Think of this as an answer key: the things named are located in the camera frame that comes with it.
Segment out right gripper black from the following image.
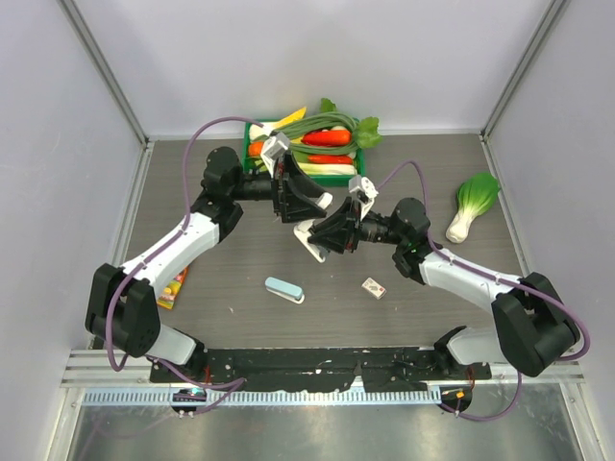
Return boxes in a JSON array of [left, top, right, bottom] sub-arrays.
[[308, 197, 406, 255]]

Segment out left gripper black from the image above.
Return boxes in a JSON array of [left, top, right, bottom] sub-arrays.
[[230, 152, 326, 223]]

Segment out white stapler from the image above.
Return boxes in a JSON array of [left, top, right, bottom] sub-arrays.
[[293, 219, 329, 263]]

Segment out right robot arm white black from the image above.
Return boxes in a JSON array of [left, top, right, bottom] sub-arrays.
[[294, 198, 581, 379]]

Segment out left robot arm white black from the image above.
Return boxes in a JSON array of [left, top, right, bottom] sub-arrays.
[[85, 147, 332, 383]]

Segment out fake leek white green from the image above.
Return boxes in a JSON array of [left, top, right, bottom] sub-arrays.
[[298, 162, 357, 177]]

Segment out fake small red chili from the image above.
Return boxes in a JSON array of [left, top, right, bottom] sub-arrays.
[[307, 155, 354, 165]]

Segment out green plastic tray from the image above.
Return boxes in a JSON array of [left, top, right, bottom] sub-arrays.
[[239, 118, 366, 187]]

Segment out fake red pepper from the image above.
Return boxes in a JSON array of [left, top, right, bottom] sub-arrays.
[[302, 130, 353, 147]]

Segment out small staple box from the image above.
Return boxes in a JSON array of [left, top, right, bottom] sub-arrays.
[[361, 278, 386, 300]]

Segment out fake orange carrot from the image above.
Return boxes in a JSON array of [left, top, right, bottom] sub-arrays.
[[248, 141, 264, 158]]

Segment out fake green long beans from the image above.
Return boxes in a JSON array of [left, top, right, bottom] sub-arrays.
[[272, 111, 360, 156]]

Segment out fake yellow corn leaf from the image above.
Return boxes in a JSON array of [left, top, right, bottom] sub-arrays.
[[274, 107, 307, 128]]

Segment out fake green lettuce leaf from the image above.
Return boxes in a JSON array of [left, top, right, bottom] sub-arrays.
[[319, 98, 382, 149]]

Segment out fake bok choy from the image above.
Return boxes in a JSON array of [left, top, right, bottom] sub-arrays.
[[446, 172, 501, 244]]

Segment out colourful candy bag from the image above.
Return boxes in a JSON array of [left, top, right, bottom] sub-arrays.
[[157, 266, 189, 310]]

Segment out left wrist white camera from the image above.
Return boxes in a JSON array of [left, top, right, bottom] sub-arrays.
[[260, 132, 290, 176]]

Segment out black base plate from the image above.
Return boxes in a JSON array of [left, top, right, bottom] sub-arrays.
[[176, 347, 492, 393]]

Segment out slotted cable duct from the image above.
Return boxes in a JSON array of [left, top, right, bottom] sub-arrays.
[[82, 386, 441, 407]]

